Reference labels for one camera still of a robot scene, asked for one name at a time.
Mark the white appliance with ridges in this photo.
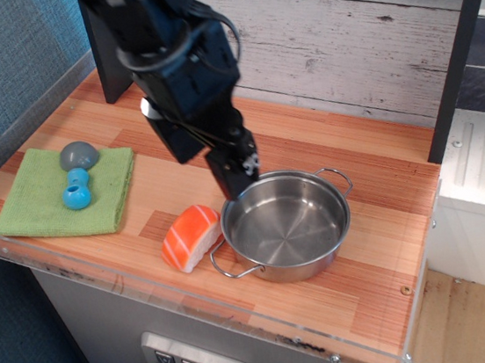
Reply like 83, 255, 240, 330
426, 110, 485, 286

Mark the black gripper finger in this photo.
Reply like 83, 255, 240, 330
206, 142, 260, 200
140, 97, 212, 164

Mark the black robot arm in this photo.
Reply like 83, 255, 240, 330
80, 0, 259, 200

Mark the grey cabinet front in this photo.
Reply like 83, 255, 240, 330
33, 270, 334, 363

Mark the stainless steel pot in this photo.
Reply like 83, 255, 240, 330
209, 168, 354, 283

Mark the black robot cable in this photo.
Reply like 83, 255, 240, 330
0, 0, 246, 104

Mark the dark grey post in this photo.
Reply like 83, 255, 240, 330
77, 0, 132, 104
427, 0, 482, 164

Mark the clear acrylic table edge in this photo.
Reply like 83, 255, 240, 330
0, 237, 413, 363

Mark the right dark grey post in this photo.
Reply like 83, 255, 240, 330
427, 0, 482, 164

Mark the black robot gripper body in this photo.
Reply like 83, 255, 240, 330
128, 18, 253, 156

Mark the salmon nigiri sushi toy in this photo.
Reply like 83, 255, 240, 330
161, 205, 221, 273

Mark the left dark grey post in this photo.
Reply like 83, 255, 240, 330
77, 0, 132, 104

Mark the blue grey toy mushroom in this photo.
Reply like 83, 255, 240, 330
59, 141, 99, 211

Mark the green cloth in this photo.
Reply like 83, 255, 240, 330
0, 148, 134, 237

